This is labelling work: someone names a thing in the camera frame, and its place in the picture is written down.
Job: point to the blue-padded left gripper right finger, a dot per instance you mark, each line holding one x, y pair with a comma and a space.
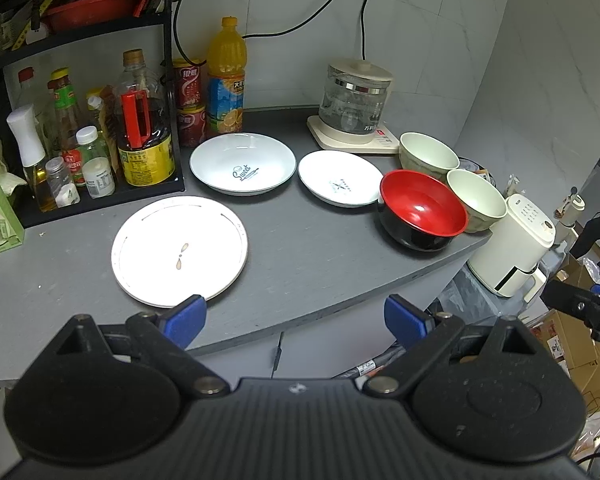
421, 332

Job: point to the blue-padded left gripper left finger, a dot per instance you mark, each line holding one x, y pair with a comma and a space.
157, 336

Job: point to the large white plate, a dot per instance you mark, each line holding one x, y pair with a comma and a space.
179, 247

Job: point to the red and black bowl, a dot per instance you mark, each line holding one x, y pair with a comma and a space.
419, 211

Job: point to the cream bowl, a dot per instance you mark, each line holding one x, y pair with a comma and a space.
425, 154
483, 203

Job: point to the small white plate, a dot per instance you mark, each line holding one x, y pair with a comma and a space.
340, 179

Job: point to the white deep plate blue script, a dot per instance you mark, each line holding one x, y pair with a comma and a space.
243, 163

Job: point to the cream air fryer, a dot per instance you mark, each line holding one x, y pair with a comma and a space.
511, 256

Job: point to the small white labelled jar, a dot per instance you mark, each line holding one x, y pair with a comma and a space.
98, 177

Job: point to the small clear salt jar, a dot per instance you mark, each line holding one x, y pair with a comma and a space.
61, 183

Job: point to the large soy sauce jug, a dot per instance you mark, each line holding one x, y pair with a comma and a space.
144, 139

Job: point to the cream kettle base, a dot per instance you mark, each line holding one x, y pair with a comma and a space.
379, 142

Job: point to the cardboard boxes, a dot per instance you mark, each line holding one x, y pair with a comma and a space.
570, 329

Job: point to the white cap green bottle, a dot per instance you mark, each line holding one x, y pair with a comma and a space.
93, 148

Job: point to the red can lower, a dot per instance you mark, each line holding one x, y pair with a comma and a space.
192, 121

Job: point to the red can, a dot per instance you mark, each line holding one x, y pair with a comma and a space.
188, 79
192, 121

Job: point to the glass electric kettle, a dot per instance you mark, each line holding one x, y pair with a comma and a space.
355, 94

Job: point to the red can upper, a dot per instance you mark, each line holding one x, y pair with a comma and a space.
188, 79

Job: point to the white cap oil sprayer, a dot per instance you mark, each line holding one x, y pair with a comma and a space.
32, 154

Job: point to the red label sauce bottle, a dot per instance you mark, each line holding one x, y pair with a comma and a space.
69, 122

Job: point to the orange juice bottle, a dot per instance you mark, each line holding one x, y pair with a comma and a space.
226, 60

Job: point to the red basin on shelf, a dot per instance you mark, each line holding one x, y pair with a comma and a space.
83, 13

